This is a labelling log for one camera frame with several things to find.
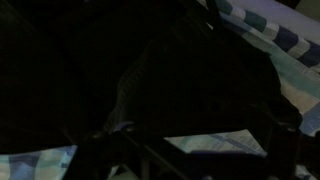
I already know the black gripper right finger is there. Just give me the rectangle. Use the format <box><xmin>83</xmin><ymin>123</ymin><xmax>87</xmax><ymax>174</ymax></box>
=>
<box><xmin>267</xmin><ymin>125</ymin><xmax>301</xmax><ymax>180</ymax></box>

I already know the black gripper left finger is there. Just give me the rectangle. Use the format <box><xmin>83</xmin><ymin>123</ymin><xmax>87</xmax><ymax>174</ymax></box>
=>
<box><xmin>63</xmin><ymin>131</ymin><xmax>117</xmax><ymax>180</ymax></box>

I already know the black shirt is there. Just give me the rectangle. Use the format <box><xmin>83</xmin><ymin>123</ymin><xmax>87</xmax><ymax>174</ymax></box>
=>
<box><xmin>0</xmin><ymin>0</ymin><xmax>302</xmax><ymax>154</ymax></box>

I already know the blue plaid bed sheet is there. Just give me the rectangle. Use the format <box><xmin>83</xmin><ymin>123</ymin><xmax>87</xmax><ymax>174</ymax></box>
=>
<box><xmin>0</xmin><ymin>0</ymin><xmax>320</xmax><ymax>180</ymax></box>

